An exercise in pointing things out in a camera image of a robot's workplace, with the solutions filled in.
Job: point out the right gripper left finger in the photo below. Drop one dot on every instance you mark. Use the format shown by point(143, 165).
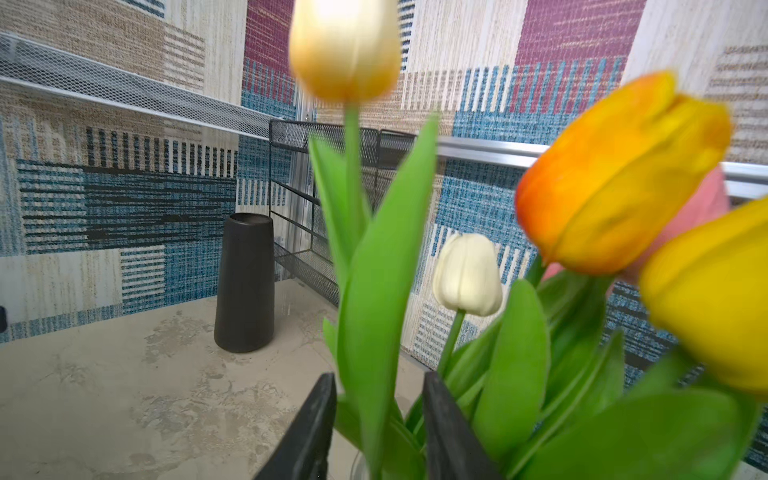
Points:
point(303, 451)

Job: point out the dark cylindrical vase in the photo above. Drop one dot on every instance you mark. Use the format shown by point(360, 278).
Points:
point(245, 312)

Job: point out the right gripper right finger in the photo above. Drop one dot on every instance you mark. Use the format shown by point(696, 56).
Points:
point(452, 449)

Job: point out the white wire mesh basket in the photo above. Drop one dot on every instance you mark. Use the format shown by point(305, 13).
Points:
point(29, 64)

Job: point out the tulip bunch yellow orange pink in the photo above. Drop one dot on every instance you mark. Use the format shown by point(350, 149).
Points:
point(635, 347)

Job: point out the pink tulip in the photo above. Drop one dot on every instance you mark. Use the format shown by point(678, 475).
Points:
point(609, 219)

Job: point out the white tulip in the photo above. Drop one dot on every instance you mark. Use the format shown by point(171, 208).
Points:
point(466, 280)

